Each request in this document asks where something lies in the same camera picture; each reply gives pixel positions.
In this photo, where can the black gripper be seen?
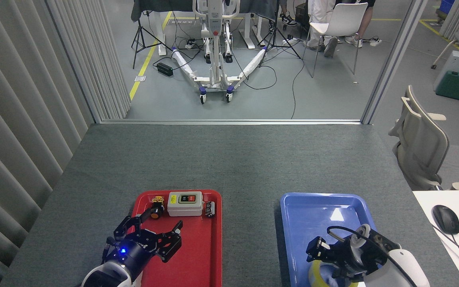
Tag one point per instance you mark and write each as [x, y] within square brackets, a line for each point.
[345, 257]
[132, 253]

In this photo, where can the yellow tape roll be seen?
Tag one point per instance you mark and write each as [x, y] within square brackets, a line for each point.
[315, 277]

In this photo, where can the black orange push button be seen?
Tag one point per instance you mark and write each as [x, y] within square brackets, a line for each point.
[157, 209]

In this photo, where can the blue plastic tray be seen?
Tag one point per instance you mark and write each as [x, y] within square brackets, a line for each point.
[301, 223]

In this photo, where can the red plastic tray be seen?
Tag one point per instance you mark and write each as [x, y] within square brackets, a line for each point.
[201, 255]

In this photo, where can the white desk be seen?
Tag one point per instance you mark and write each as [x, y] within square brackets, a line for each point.
[452, 259]

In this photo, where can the black computer mouse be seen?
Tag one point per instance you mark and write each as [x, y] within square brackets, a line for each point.
[446, 219]

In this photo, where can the beige office chair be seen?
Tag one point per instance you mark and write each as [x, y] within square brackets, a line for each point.
[422, 147]

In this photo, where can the black power brick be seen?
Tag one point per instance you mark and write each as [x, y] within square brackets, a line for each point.
[165, 69]

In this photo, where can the grey ribbed curtain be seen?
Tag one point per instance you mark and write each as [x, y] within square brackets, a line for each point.
[14, 119]

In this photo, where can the white stand on wheels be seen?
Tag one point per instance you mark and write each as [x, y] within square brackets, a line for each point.
[215, 71]

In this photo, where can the black tripod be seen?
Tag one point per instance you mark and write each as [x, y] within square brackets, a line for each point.
[140, 38]
[275, 36]

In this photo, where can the white power strip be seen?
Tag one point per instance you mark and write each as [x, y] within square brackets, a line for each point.
[375, 42]

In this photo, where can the white plastic chair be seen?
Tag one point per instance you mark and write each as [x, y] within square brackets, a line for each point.
[345, 18]

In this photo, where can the person's foot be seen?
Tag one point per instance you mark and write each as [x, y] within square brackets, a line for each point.
[289, 18]

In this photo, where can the person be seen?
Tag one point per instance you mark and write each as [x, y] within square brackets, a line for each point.
[318, 12]

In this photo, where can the grey two-button switch box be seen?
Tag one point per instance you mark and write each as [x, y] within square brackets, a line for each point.
[185, 208]

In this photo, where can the small black switch component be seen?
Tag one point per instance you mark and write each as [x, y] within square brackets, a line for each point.
[210, 209]

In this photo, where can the silver post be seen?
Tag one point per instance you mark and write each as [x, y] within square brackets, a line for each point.
[393, 59]

